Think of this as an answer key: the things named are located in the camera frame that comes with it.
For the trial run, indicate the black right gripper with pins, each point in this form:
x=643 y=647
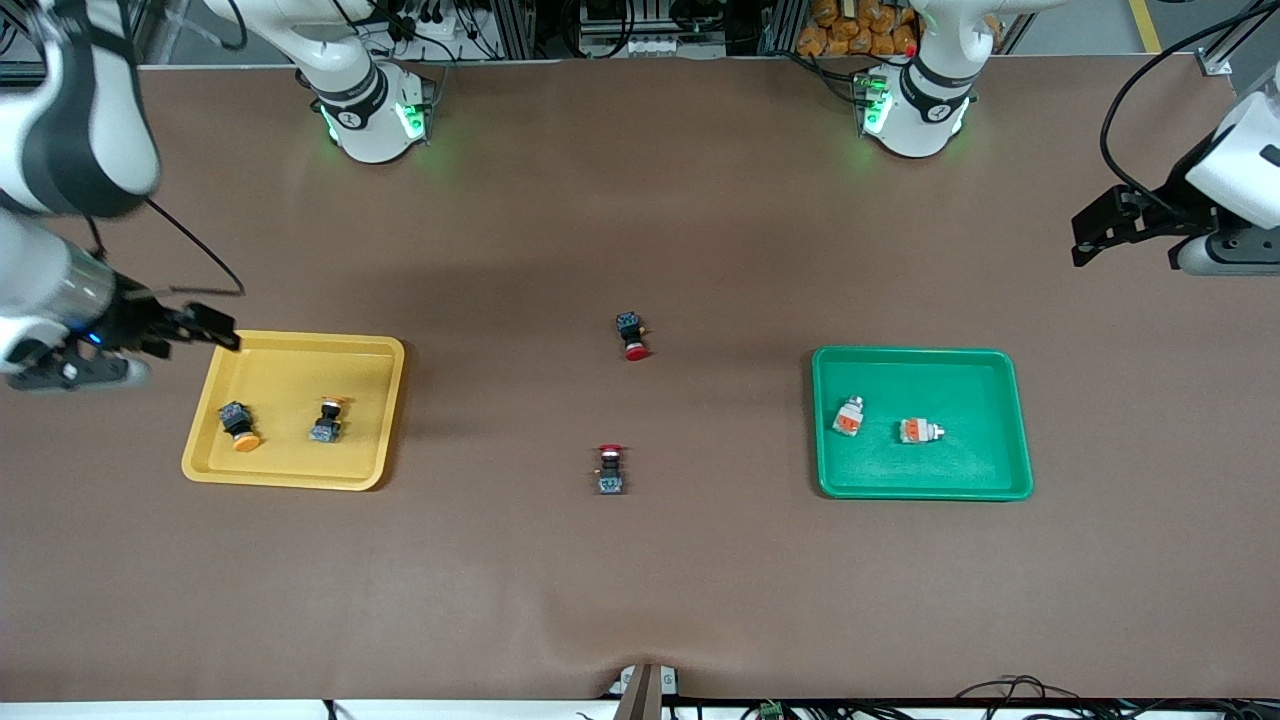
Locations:
x=128 y=318

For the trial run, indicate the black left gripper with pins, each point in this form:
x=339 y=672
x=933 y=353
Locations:
x=1172 y=209

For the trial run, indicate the yellow mushroom push button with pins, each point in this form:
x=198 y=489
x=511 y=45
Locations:
x=238 y=418
x=326 y=430

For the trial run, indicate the white orange push button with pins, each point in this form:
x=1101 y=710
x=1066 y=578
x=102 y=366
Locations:
x=915 y=432
x=848 y=420

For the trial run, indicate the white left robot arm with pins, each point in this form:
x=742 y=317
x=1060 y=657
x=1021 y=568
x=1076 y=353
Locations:
x=920 y=120

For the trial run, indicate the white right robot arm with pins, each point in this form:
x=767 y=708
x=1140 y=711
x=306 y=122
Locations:
x=90 y=110

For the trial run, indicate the yellow plastic tray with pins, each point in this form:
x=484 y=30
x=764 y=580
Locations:
x=290 y=460

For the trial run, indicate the green plastic tray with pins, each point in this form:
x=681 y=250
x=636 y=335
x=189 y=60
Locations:
x=950 y=470

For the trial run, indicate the orange snack bag pile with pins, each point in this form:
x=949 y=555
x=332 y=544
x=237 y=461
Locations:
x=850 y=28

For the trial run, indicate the red mushroom push button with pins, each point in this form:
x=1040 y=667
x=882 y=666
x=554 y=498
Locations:
x=630 y=328
x=611 y=480

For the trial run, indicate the white power strip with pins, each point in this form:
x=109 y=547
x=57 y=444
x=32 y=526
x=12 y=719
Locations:
x=660 y=45

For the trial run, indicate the brown table cover sheet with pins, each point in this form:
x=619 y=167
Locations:
x=640 y=580

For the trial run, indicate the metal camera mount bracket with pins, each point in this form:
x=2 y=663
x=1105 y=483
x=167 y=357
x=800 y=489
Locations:
x=645 y=690

